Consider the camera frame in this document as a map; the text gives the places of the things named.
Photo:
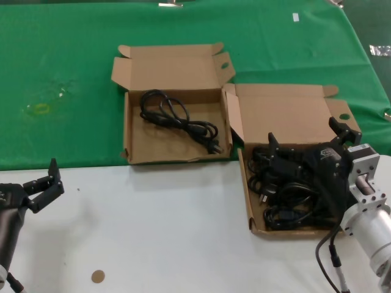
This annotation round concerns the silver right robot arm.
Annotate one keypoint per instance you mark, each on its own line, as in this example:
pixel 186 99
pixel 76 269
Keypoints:
pixel 375 226

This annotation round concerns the white tape strip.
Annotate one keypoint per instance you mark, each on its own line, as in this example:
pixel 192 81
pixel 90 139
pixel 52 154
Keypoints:
pixel 295 17

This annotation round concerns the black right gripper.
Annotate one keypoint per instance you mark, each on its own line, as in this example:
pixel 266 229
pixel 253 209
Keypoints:
pixel 328 171

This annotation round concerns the crumpled silver foil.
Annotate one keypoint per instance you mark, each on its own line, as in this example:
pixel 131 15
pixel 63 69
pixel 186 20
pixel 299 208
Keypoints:
pixel 380 50

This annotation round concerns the open cardboard box with torn rim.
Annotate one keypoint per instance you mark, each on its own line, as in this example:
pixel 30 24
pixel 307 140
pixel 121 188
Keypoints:
pixel 165 143

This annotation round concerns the round cardboard disc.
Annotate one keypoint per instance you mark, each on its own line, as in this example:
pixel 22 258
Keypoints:
pixel 98 276

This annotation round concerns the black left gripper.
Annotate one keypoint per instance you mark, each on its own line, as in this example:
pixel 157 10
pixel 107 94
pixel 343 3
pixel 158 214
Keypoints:
pixel 10 213

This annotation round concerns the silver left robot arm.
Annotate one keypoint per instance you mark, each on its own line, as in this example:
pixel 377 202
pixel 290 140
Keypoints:
pixel 2 271

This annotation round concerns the green tablecloth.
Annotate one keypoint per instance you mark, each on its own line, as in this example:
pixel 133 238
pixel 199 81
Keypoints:
pixel 76 61

